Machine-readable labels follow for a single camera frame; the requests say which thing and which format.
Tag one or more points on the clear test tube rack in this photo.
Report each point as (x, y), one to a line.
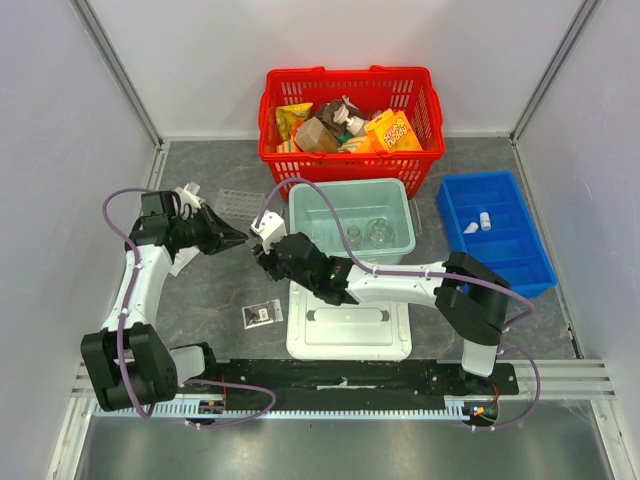
(238, 204)

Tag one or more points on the yellow snack bag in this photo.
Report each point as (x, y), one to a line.
(287, 115)

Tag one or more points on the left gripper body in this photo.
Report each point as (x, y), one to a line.
(206, 232)

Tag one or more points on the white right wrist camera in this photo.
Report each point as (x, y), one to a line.
(269, 229)

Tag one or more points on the slotted cable duct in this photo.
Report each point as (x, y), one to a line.
(196, 409)

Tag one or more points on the light teal plastic bin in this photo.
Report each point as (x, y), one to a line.
(324, 212)

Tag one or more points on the red plastic shopping basket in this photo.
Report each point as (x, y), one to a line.
(406, 89)

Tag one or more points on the small glass vial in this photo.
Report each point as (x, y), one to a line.
(354, 237)

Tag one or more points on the white bin lid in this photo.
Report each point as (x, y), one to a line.
(365, 332)

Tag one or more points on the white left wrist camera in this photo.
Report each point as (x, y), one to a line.
(188, 195)

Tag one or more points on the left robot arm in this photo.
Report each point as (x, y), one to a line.
(128, 364)

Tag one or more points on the blue compartment tray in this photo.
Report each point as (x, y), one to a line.
(512, 247)

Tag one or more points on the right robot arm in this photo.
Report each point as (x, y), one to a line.
(471, 297)

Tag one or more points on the white capped vial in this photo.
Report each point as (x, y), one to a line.
(471, 228)
(485, 221)

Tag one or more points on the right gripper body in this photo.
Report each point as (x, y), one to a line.
(273, 259)

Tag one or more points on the brown cardboard box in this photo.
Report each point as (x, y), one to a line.
(313, 137)

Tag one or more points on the white pump bottle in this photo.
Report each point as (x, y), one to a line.
(354, 125)

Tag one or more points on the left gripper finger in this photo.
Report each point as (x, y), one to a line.
(217, 225)
(225, 242)

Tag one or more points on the orange Scrub Daddy box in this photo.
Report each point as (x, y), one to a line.
(391, 132)

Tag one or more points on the black powder sachet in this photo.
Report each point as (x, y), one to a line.
(261, 314)

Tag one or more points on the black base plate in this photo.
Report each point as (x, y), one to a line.
(440, 379)

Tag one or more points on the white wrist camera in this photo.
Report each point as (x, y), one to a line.
(188, 195)
(269, 229)

